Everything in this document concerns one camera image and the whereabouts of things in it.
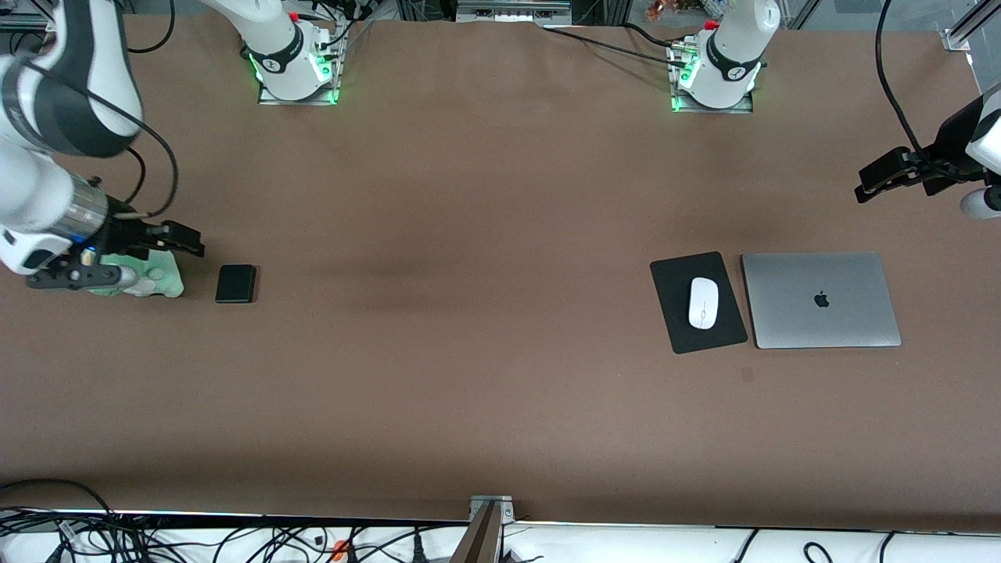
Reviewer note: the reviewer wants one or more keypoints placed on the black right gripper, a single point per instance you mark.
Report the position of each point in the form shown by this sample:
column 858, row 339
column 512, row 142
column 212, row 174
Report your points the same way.
column 123, row 231

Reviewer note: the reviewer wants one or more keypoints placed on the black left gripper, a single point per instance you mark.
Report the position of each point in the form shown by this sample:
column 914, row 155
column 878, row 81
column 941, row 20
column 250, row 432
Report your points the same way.
column 938, row 168

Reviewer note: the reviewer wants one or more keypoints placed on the black phone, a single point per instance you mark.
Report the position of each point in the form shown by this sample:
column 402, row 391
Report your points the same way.
column 236, row 283

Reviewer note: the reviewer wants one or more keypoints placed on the white computer mouse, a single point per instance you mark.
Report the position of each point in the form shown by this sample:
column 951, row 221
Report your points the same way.
column 703, row 303

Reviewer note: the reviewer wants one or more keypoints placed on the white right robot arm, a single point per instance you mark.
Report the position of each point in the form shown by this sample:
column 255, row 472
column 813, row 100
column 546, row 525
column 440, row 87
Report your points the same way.
column 62, row 86

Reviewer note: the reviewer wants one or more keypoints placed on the black mouse pad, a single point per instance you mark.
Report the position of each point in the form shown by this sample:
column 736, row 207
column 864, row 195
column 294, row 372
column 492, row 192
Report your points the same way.
column 672, row 313

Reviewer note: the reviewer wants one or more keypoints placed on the green dinosaur plush toy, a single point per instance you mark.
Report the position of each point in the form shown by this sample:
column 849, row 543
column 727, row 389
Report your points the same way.
column 160, row 277

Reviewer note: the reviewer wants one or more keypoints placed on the silver laptop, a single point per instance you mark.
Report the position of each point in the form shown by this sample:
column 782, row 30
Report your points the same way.
column 821, row 300

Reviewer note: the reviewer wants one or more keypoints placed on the metal rack with sockets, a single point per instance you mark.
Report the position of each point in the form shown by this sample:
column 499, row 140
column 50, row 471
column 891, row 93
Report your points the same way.
column 512, row 11

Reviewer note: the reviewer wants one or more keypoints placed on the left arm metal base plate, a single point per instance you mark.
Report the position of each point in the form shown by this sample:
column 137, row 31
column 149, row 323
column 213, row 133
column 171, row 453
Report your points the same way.
column 743, row 108

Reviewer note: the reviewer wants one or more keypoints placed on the aluminium frame corner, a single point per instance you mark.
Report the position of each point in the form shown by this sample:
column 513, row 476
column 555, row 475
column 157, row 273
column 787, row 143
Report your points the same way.
column 966, row 31

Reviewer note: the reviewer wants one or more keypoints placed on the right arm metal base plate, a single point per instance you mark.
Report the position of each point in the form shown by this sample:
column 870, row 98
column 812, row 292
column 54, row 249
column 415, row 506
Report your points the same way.
column 270, row 98

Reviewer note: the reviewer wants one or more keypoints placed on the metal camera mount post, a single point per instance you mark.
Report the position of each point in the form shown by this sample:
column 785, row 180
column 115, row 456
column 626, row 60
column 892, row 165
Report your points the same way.
column 485, row 532

